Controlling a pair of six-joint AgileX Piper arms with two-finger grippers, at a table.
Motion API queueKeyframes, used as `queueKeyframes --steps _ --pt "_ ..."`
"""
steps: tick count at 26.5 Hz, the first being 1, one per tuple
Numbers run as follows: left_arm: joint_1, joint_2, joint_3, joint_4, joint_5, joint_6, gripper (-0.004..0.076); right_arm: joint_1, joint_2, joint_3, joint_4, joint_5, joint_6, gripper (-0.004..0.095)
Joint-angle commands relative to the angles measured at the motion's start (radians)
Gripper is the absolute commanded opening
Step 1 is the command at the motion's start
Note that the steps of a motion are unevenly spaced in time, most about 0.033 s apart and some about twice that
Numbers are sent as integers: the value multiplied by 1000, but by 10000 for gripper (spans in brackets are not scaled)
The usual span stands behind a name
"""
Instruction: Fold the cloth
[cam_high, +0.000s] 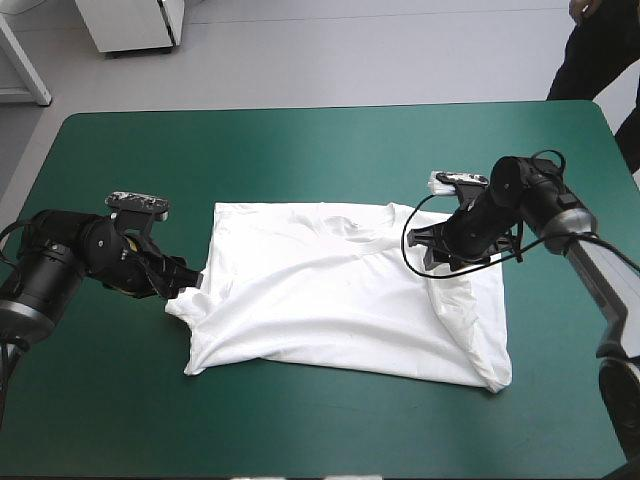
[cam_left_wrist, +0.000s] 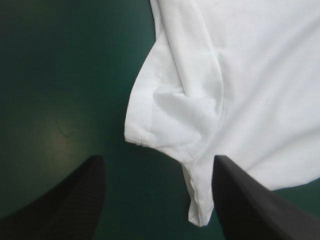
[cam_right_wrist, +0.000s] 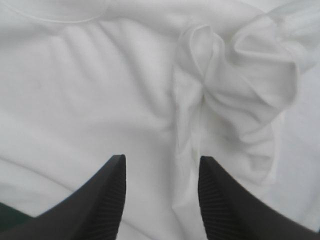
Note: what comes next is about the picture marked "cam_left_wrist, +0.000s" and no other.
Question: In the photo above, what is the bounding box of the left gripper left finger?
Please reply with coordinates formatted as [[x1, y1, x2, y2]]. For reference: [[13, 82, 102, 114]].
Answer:
[[0, 154, 106, 240]]

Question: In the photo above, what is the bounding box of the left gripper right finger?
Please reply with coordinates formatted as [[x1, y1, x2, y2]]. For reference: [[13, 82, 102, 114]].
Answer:
[[211, 154, 320, 240]]

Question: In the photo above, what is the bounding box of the white T-shirt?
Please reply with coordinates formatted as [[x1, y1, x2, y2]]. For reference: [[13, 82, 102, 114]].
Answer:
[[124, 0, 320, 228]]

